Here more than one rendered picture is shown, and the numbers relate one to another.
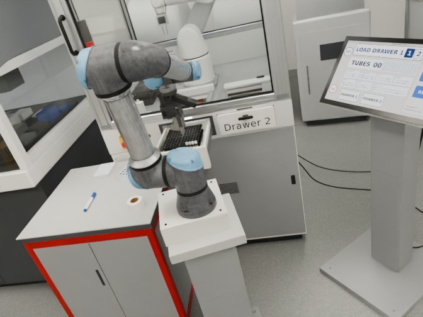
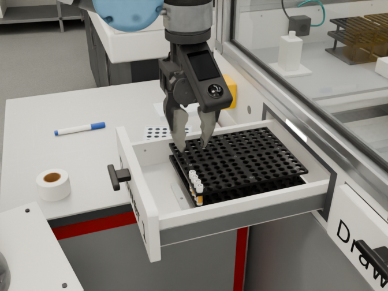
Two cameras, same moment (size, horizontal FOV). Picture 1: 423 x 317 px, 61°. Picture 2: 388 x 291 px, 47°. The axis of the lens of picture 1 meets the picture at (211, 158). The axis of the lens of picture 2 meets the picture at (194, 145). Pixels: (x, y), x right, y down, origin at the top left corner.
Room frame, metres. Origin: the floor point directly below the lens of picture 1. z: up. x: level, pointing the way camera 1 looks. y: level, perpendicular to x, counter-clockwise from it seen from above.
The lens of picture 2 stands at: (1.20, -0.48, 1.38)
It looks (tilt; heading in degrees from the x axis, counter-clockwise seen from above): 32 degrees down; 60
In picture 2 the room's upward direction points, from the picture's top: straight up
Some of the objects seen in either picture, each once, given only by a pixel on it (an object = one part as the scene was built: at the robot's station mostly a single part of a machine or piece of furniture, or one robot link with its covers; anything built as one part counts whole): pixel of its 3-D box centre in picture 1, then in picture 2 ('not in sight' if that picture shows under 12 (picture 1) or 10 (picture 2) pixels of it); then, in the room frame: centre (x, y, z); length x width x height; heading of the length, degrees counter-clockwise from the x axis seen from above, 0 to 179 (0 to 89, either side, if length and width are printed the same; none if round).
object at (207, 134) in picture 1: (184, 141); (238, 170); (1.64, 0.11, 0.86); 0.40 x 0.26 x 0.06; 168
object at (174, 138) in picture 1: (184, 141); (234, 169); (1.63, 0.11, 0.87); 0.22 x 0.18 x 0.06; 168
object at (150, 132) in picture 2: (131, 171); (168, 140); (1.63, 0.41, 0.78); 0.12 x 0.08 x 0.04; 150
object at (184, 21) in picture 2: (167, 86); (185, 15); (1.52, 0.11, 1.19); 0.08 x 0.08 x 0.05
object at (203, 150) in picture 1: (177, 161); (135, 187); (1.43, 0.15, 0.87); 0.29 x 0.02 x 0.11; 78
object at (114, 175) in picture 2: not in sight; (120, 175); (1.41, 0.16, 0.91); 0.07 x 0.04 x 0.01; 78
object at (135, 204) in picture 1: (135, 204); (53, 184); (1.32, 0.37, 0.78); 0.07 x 0.07 x 0.04
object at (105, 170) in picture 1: (104, 170); (176, 109); (1.74, 0.57, 0.77); 0.13 x 0.09 x 0.02; 169
